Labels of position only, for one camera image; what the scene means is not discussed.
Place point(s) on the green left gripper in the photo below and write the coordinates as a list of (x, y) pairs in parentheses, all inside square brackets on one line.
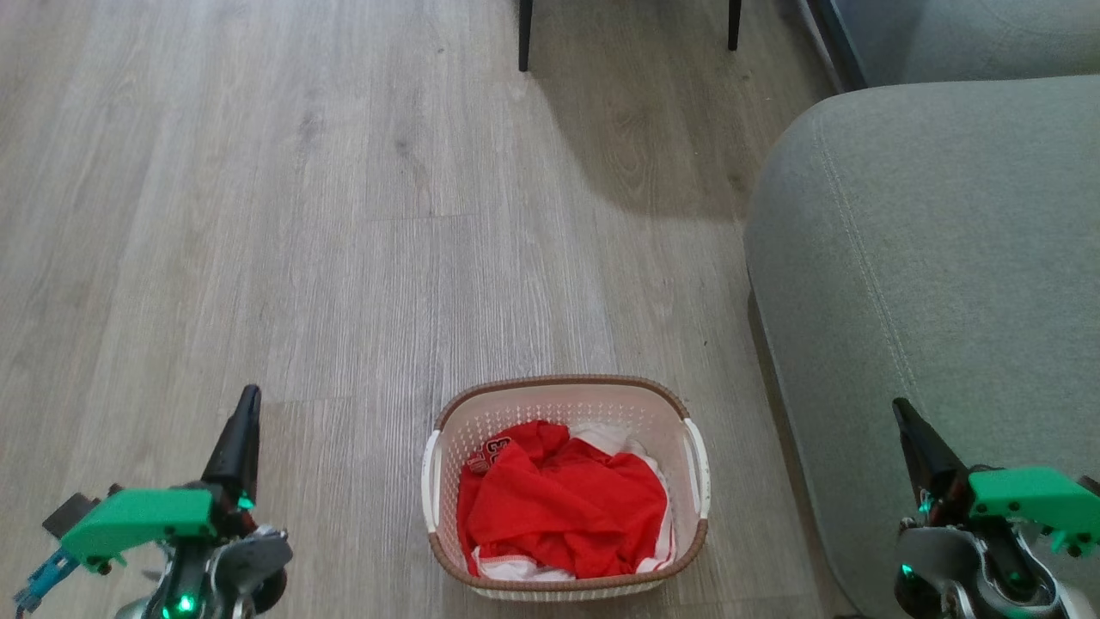
[(137, 523)]

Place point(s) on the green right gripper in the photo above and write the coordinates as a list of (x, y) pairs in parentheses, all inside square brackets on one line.
[(1035, 499)]

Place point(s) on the white brown-rimmed laundry basket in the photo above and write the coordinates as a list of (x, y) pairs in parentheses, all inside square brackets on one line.
[(567, 404)]

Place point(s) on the grey metallic left robot arm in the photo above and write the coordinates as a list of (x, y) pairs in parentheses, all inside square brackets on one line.
[(232, 563)]

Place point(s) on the grey metallic right robot arm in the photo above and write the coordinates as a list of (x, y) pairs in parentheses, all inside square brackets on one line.
[(962, 567)]

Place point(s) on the grey-green fabric sofa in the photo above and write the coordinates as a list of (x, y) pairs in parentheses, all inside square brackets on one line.
[(928, 258)]

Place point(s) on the white garment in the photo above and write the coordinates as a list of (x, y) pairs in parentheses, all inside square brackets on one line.
[(603, 438)]

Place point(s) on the red mesh jersey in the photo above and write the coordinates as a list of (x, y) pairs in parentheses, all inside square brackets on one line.
[(559, 507)]

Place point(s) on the grey-green sofa section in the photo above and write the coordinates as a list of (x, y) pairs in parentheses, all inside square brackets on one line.
[(971, 39)]

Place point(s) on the dark sofa base strip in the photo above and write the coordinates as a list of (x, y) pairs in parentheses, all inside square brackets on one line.
[(832, 43)]

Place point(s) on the black chair leg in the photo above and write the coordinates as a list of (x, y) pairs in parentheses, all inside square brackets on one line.
[(524, 34), (734, 24)]

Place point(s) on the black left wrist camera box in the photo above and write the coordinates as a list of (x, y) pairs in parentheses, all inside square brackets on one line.
[(70, 514)]

